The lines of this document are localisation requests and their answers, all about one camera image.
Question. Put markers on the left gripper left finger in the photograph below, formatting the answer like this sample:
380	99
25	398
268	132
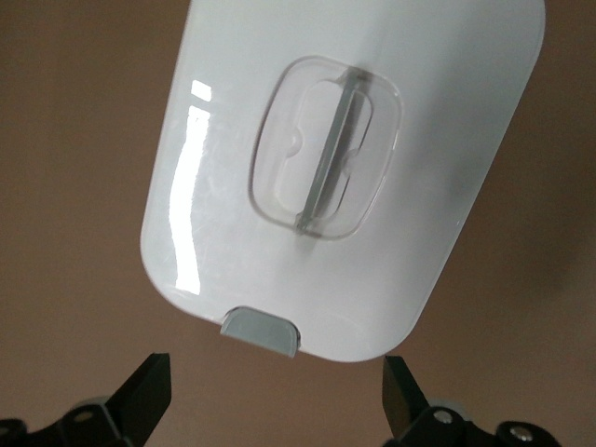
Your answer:
144	396

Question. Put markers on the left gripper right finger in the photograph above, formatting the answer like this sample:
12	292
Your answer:
402	405

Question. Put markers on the white box lid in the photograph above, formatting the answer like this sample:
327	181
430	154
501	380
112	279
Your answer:
223	209

